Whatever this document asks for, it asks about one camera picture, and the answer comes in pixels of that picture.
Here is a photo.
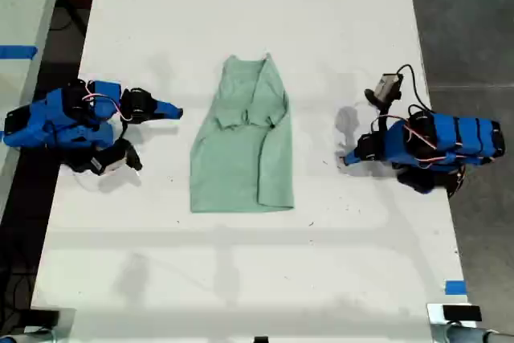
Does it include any pale green T-shirt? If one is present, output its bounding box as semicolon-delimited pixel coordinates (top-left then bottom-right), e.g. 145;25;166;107
188;52;296;214

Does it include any long blue tape strip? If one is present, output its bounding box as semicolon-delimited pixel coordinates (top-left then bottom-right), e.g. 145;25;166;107
0;45;39;59

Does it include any small black box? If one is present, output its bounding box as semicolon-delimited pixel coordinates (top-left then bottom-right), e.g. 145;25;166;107
442;304;482;322
30;308;60;326

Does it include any black camera cable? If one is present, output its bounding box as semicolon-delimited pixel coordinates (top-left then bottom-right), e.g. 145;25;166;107
116;117;130;144
395;63;434;114

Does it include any black camera box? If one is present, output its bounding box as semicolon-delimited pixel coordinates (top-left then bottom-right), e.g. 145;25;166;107
363;72;404;113
88;138;144;178

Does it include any black floor cable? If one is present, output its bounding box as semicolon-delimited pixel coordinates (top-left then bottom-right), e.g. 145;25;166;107
50;0;88;33

